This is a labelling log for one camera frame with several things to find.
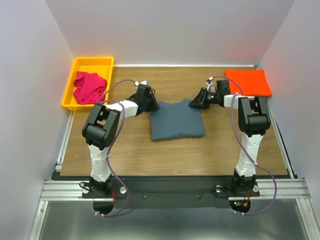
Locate folded orange t-shirt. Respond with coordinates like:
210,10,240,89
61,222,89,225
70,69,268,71
224,69,272,97

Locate yellow plastic bin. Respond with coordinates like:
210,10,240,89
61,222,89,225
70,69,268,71
61,56,114,111

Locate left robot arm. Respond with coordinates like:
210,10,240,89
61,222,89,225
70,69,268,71
81,83,159,197

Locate magenta t-shirt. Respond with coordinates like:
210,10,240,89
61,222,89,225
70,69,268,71
73,71,107,105

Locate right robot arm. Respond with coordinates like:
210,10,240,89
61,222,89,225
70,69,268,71
189,77,271,194

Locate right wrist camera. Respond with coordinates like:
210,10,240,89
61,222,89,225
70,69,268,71
206,77,217,94

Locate grey-blue t-shirt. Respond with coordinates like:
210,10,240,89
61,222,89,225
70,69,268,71
150,99,205,141

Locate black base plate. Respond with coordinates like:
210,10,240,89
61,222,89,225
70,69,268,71
79,175,260,211

